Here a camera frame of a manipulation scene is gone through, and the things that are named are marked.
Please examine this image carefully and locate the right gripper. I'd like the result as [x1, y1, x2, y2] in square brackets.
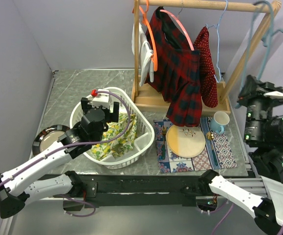
[234, 72, 283, 141]

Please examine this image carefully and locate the light blue wire hanger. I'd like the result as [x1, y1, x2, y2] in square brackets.
[205, 0, 228, 83]

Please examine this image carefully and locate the yellow floral garment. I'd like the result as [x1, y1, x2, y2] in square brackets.
[89, 113, 137, 161]

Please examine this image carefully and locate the red polka dot garment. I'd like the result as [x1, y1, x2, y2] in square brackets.
[193, 26, 218, 108]

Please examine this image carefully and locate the teal blue hanger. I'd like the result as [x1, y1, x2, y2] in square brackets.
[234, 0, 283, 110]

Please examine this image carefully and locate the pink hanger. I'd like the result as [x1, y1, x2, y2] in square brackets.
[160, 9, 195, 51]

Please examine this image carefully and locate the red plaid skirt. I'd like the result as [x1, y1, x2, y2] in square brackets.
[146, 6, 202, 127]

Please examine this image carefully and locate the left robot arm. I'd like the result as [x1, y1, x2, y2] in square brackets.
[0, 96, 124, 219]

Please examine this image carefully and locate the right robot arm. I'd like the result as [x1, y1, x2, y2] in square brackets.
[198, 75, 283, 235]

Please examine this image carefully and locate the orange hanger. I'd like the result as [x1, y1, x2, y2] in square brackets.
[132, 5, 158, 72]

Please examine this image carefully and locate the light blue mug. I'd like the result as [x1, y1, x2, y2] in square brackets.
[209, 111, 230, 135]

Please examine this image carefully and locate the wooden clothes rack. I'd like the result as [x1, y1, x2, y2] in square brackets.
[131, 0, 282, 116]

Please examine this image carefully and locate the white plastic laundry basket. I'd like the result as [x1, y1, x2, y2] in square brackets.
[69, 87, 154, 169]

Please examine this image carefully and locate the dark rimmed brown plate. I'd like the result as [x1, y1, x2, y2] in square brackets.
[32, 124, 70, 157]

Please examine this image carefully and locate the white cloth garment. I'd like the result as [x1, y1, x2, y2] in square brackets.
[138, 22, 154, 86]

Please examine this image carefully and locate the patterned placemat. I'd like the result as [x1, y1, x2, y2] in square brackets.
[153, 119, 238, 173]

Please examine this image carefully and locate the cream yellow plate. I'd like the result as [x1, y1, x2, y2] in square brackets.
[166, 125, 206, 158]

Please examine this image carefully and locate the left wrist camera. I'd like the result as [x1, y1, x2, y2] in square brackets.
[88, 89, 110, 109]

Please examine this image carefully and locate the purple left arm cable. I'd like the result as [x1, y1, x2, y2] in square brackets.
[0, 90, 132, 217]

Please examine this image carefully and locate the gold spoon green handle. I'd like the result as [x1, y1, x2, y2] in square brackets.
[206, 132, 218, 166]

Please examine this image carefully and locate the gold fork green handle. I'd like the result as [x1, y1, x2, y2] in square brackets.
[161, 126, 167, 160]

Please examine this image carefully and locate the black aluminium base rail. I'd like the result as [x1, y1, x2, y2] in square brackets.
[63, 171, 230, 208]

